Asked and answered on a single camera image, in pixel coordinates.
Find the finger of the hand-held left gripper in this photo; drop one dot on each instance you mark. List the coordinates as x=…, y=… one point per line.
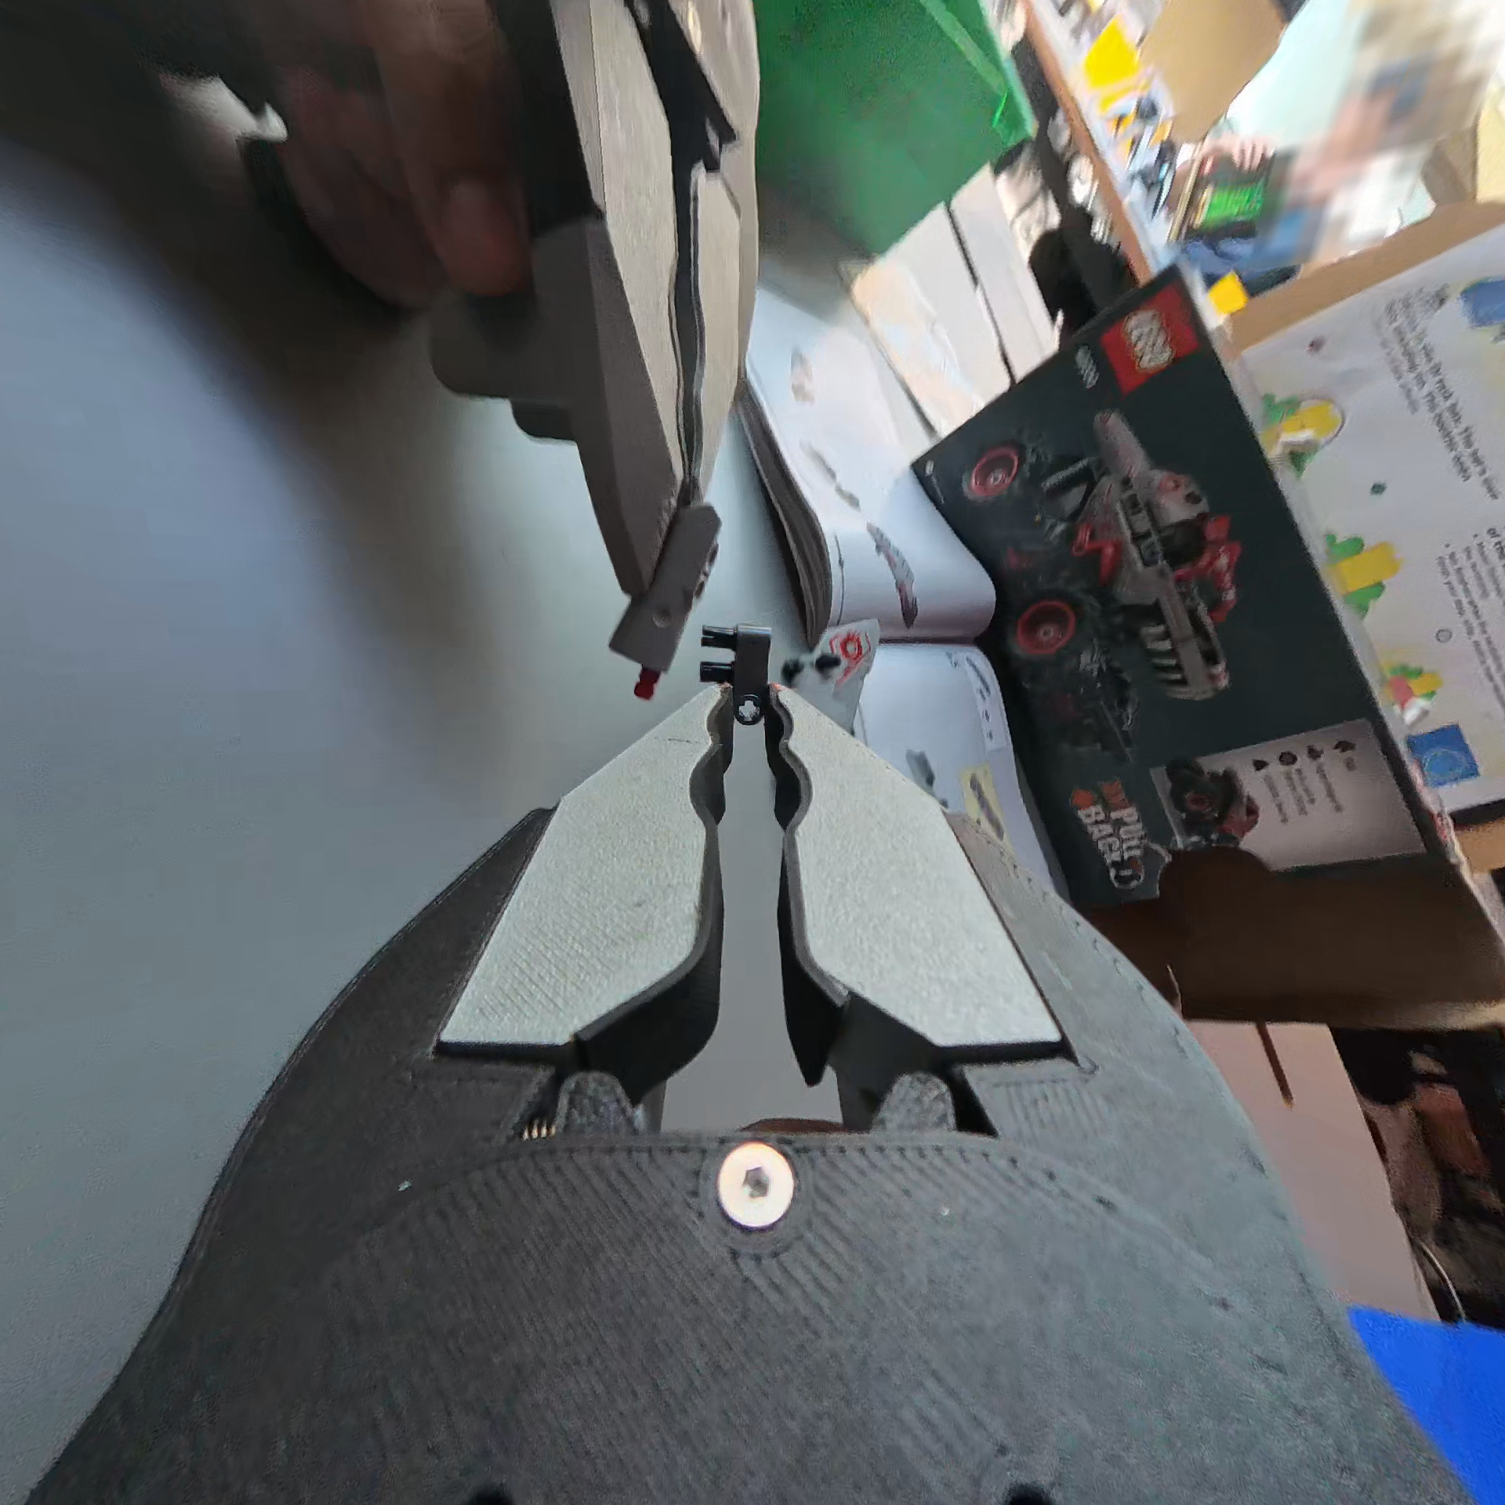
x=732, y=236
x=624, y=330

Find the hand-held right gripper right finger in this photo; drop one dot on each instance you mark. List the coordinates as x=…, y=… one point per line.
x=918, y=929

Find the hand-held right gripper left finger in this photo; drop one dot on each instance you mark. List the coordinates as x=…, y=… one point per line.
x=589, y=905

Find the light grey lego beam red pin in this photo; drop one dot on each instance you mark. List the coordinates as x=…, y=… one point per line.
x=671, y=588

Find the black lego connector piece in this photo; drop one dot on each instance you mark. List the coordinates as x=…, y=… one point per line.
x=748, y=658

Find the person's left forearm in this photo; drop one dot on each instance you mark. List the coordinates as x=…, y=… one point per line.
x=119, y=47

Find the silver lego panel red sticker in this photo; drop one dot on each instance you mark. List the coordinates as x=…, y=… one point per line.
x=850, y=658

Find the lego instruction booklet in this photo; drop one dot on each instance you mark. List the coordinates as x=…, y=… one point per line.
x=894, y=471

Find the dark lego set box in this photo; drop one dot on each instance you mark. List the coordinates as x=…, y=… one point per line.
x=1176, y=612

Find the person's left hand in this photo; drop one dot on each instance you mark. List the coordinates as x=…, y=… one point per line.
x=401, y=154

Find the green box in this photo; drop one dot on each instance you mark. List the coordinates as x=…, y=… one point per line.
x=870, y=106

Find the wooden shelf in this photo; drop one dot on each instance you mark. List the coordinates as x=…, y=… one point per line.
x=1093, y=130

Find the cardboard box with printed sheet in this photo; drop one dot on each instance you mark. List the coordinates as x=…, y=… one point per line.
x=1399, y=494

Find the blue plastic object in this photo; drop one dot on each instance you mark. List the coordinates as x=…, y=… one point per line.
x=1441, y=1399

